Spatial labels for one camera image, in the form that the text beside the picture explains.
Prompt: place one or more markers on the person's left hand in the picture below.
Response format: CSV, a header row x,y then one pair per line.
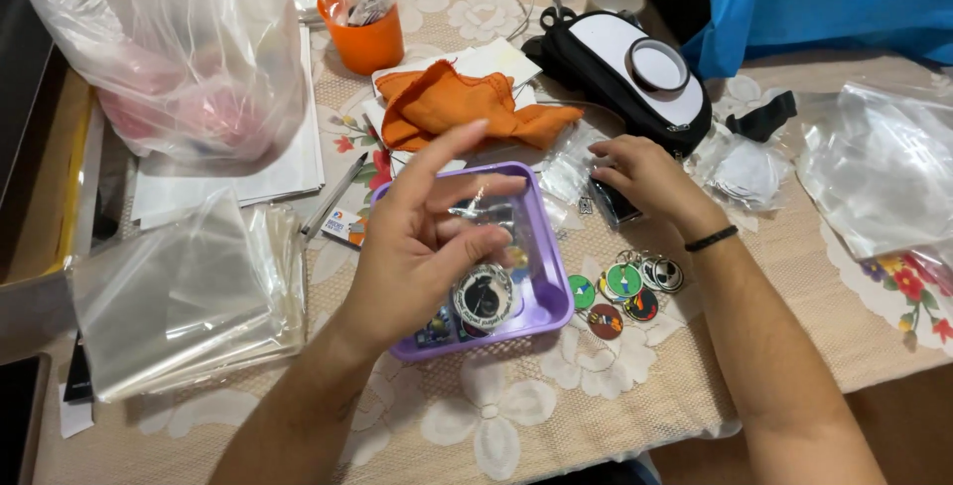
x,y
398,261

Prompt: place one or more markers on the person's right hand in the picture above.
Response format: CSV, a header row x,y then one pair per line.
x,y
659,176

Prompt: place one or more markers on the person's right fingers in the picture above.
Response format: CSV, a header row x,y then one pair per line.
x,y
612,157

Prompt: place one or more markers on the small clear plastic packet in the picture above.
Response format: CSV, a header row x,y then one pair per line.
x,y
495,217

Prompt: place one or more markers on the heap of small clear bags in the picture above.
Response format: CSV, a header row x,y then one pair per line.
x,y
569,168

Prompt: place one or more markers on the small black box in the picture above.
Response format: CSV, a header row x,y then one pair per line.
x,y
618,206

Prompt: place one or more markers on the small metal charm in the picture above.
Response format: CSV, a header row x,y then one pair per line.
x,y
585,206

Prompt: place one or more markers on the brown tape roll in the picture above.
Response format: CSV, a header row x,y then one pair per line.
x,y
633,72

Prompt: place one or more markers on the black white pouch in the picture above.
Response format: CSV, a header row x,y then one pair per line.
x,y
603,49

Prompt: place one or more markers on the black wrist band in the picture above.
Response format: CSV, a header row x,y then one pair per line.
x,y
711,238

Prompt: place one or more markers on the clear bag of white discs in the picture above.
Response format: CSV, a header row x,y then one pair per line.
x,y
744,168

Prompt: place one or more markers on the purple plastic tray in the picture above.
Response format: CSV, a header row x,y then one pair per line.
x,y
547,276

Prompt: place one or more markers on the yellow blue badge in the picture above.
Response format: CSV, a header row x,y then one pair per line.
x,y
519,261

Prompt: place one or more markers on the orange cloth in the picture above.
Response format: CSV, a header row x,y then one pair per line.
x,y
447,101

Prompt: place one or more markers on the black white round badge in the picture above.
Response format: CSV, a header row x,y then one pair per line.
x,y
484,296

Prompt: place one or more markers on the dark blue badge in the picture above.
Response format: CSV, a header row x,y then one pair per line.
x,y
435,328

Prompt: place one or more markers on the beige lace tablecloth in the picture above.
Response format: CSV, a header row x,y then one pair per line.
x,y
581,410

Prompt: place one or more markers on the blue fabric bag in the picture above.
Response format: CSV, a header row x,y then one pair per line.
x,y
819,1

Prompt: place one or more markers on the heap of large clear bags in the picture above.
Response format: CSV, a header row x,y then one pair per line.
x,y
878,172

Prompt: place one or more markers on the orange plastic cup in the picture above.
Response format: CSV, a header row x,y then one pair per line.
x,y
365,46

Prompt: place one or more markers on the grey pen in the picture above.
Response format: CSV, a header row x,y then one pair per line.
x,y
335,194

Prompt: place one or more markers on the stack of white paper sheets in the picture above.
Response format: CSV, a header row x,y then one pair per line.
x,y
290,165

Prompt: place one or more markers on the large clear plastic bag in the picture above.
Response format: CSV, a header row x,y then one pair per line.
x,y
179,46

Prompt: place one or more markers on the stack of clear plastic sleeves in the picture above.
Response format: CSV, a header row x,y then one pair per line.
x,y
186,299

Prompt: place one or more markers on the cardboard box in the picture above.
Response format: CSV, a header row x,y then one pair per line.
x,y
45,172

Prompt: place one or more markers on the black booklet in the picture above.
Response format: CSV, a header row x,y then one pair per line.
x,y
78,373

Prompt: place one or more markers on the white paper slip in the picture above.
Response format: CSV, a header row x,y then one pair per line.
x,y
74,418

